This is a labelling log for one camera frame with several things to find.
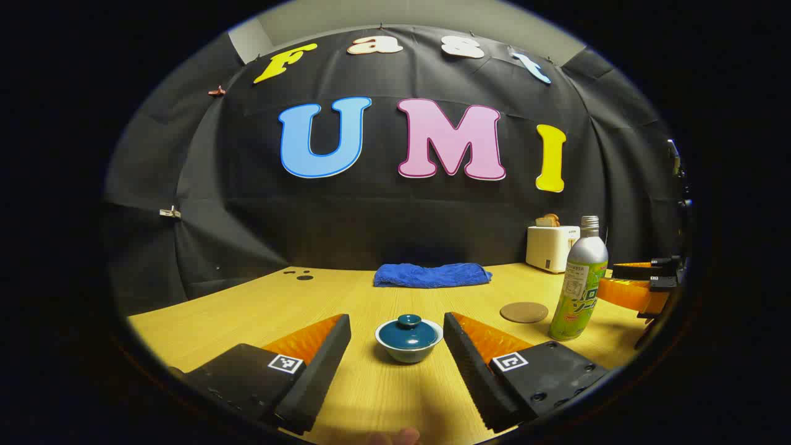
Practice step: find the white toaster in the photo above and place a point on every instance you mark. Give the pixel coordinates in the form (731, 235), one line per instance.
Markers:
(547, 247)

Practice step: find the white clip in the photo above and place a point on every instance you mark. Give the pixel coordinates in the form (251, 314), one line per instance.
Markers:
(170, 213)

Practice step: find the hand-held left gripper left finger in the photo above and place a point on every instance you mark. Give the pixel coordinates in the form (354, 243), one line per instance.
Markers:
(321, 364)

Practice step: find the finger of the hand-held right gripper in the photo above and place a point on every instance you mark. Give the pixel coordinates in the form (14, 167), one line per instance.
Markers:
(630, 295)
(636, 270)

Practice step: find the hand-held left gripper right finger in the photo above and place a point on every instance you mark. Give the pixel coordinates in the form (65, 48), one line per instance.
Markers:
(469, 364)

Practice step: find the silver water bottle green label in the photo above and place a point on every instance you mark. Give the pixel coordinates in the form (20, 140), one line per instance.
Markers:
(584, 272)

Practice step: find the round brown coaster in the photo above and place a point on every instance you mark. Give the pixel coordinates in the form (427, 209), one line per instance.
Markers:
(524, 312)

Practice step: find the teal teacup lid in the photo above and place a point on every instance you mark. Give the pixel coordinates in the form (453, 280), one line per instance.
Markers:
(408, 335)

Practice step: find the blue towel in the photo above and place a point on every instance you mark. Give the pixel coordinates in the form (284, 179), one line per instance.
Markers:
(432, 275)

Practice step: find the toast slices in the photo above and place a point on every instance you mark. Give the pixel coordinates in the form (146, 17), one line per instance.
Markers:
(547, 220)

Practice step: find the white teacup with teal outside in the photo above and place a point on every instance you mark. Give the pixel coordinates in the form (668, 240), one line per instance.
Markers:
(408, 357)

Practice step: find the red clip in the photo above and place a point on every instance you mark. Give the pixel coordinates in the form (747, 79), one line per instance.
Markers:
(216, 91)

